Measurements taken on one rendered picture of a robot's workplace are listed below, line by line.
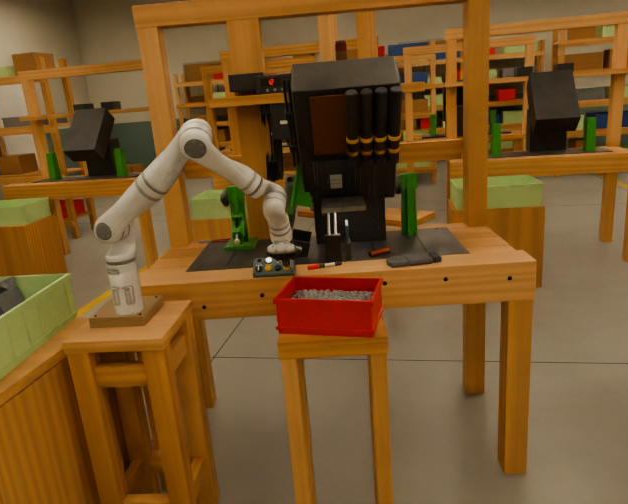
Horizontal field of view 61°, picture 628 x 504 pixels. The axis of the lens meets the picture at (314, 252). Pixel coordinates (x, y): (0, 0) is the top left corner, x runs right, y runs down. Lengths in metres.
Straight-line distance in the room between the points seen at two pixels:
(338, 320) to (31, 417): 0.97
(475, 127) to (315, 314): 1.24
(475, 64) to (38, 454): 2.18
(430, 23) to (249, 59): 9.81
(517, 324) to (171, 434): 1.27
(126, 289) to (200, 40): 11.37
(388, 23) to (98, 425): 10.96
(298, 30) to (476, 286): 10.70
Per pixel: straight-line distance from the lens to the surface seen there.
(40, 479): 1.97
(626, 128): 9.52
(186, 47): 13.09
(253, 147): 2.46
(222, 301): 2.00
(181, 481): 1.98
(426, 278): 1.96
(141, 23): 2.57
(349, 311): 1.63
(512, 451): 2.39
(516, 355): 2.17
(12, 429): 1.83
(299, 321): 1.69
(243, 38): 2.47
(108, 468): 2.03
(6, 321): 1.86
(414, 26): 12.11
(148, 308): 1.87
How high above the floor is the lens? 1.52
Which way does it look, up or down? 16 degrees down
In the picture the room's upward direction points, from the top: 5 degrees counter-clockwise
